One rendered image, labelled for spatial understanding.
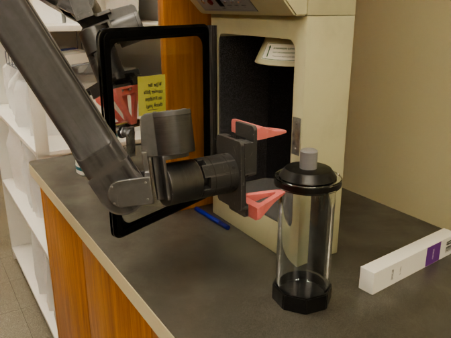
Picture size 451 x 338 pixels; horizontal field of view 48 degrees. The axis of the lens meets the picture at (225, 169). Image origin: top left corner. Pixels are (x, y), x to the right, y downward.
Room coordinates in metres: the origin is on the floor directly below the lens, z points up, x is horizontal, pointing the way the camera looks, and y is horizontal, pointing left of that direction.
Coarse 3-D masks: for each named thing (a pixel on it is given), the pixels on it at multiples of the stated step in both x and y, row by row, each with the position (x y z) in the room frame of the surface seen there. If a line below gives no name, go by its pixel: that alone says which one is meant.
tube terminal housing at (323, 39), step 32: (320, 0) 0.89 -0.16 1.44; (352, 0) 0.93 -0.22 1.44; (224, 32) 1.10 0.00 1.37; (256, 32) 1.00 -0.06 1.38; (288, 32) 0.92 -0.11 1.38; (320, 32) 0.89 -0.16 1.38; (352, 32) 0.93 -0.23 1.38; (320, 64) 0.90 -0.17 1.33; (320, 96) 0.90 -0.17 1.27; (320, 128) 0.90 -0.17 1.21; (320, 160) 0.90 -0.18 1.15; (256, 224) 0.99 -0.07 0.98
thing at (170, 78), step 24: (120, 48) 0.92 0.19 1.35; (144, 48) 0.97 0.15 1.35; (168, 48) 1.03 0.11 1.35; (192, 48) 1.08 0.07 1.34; (120, 72) 0.92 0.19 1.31; (144, 72) 0.97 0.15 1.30; (168, 72) 1.02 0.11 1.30; (192, 72) 1.08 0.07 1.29; (120, 96) 0.92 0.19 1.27; (144, 96) 0.97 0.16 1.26; (168, 96) 1.02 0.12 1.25; (192, 96) 1.08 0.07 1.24; (120, 120) 0.92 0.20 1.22; (192, 120) 1.08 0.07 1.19
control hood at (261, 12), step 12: (192, 0) 1.11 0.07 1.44; (252, 0) 0.93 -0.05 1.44; (264, 0) 0.90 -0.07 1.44; (276, 0) 0.87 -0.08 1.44; (288, 0) 0.85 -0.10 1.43; (300, 0) 0.87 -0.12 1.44; (204, 12) 1.12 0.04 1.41; (216, 12) 1.07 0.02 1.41; (228, 12) 1.03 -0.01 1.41; (240, 12) 1.00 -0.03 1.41; (252, 12) 0.96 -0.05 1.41; (264, 12) 0.93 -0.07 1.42; (276, 12) 0.90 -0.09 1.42; (288, 12) 0.87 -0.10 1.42; (300, 12) 0.87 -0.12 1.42
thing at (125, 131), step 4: (124, 128) 0.92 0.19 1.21; (128, 128) 0.91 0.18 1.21; (132, 128) 0.92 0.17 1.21; (120, 132) 0.91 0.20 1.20; (124, 132) 0.91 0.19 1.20; (128, 132) 0.91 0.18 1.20; (132, 132) 0.91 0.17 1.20; (124, 136) 0.92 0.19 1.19; (128, 136) 0.91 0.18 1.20; (132, 136) 0.91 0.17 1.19; (128, 140) 0.91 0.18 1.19; (132, 140) 0.92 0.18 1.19; (128, 144) 0.91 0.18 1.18; (132, 144) 0.92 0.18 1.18; (128, 148) 0.91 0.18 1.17; (132, 148) 0.92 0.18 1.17; (128, 152) 0.91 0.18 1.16; (132, 152) 0.92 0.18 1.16
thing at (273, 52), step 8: (264, 40) 1.04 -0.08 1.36; (272, 40) 1.01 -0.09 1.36; (280, 40) 1.00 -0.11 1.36; (288, 40) 0.99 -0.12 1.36; (264, 48) 1.02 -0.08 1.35; (272, 48) 1.00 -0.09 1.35; (280, 48) 0.99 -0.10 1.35; (288, 48) 0.98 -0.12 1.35; (256, 56) 1.05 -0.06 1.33; (264, 56) 1.01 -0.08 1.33; (272, 56) 0.99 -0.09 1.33; (280, 56) 0.98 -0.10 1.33; (288, 56) 0.97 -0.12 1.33; (264, 64) 1.00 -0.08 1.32; (272, 64) 0.98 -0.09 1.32; (280, 64) 0.97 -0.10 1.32; (288, 64) 0.97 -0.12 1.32
